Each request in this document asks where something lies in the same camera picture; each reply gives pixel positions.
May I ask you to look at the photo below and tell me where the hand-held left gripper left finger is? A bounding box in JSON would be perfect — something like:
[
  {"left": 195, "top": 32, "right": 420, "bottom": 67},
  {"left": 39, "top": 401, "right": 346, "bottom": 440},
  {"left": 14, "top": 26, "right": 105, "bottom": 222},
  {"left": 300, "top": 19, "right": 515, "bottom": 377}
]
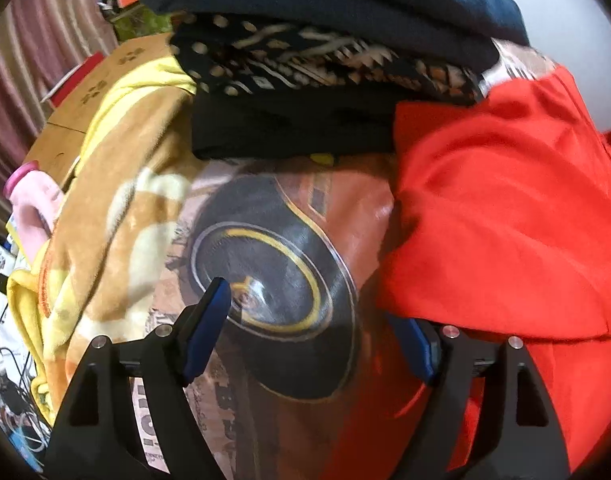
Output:
[{"left": 44, "top": 276, "right": 236, "bottom": 480}]

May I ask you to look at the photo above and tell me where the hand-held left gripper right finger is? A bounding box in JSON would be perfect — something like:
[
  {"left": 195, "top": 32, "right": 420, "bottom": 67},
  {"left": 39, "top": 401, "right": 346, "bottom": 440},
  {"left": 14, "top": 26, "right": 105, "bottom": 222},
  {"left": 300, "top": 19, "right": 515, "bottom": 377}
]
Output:
[{"left": 385, "top": 312, "right": 571, "bottom": 480}]

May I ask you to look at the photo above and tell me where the red garment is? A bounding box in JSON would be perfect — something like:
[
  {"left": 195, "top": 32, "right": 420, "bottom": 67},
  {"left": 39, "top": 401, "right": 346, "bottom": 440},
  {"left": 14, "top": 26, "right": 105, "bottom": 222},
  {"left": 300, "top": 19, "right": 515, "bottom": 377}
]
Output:
[{"left": 335, "top": 65, "right": 611, "bottom": 480}]

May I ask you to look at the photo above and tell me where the car printed blanket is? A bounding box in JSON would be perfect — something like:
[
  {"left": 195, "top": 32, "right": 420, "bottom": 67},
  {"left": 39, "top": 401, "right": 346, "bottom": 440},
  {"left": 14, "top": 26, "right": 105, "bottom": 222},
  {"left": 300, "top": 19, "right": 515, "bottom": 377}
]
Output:
[{"left": 130, "top": 37, "right": 566, "bottom": 480}]

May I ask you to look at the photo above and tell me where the yellow brown fleece blanket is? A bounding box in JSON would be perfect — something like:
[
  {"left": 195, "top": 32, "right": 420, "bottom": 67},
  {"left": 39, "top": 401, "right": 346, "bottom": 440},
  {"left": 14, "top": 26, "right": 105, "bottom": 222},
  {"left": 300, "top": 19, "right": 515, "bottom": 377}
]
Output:
[{"left": 8, "top": 55, "right": 206, "bottom": 428}]

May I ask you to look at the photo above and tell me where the pink plush item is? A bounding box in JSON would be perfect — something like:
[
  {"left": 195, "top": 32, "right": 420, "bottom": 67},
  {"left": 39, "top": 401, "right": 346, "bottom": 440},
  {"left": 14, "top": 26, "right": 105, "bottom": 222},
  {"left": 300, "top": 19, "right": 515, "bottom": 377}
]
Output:
[{"left": 2, "top": 160, "right": 66, "bottom": 261}]

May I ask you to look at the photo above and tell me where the cardboard box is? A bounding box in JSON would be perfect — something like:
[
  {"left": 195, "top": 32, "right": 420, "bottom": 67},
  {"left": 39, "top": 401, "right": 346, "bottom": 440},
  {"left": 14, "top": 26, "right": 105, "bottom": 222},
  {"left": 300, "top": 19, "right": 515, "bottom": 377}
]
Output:
[{"left": 25, "top": 32, "right": 173, "bottom": 186}]

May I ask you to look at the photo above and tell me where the pile of clutter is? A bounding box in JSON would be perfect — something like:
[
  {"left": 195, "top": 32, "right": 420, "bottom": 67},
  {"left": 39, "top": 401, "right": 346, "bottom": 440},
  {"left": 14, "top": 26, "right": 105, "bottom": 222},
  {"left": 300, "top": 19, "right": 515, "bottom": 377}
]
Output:
[{"left": 92, "top": 0, "right": 176, "bottom": 41}]

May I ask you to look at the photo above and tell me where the striped curtain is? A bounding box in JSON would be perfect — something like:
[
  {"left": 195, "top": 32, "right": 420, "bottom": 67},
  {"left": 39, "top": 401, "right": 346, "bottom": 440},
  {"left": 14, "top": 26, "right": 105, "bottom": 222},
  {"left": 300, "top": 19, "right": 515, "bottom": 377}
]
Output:
[{"left": 0, "top": 0, "right": 118, "bottom": 211}]

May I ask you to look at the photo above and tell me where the navy blue garment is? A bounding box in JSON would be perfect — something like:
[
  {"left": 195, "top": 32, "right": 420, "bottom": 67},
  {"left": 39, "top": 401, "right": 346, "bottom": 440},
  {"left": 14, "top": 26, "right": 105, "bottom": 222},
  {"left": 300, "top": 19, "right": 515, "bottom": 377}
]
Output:
[{"left": 112, "top": 0, "right": 531, "bottom": 68}]

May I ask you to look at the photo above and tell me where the tangle of cables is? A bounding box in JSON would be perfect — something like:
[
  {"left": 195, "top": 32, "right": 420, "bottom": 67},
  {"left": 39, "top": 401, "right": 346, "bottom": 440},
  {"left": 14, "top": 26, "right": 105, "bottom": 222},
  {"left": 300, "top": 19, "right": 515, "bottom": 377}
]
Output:
[{"left": 0, "top": 210, "right": 51, "bottom": 471}]

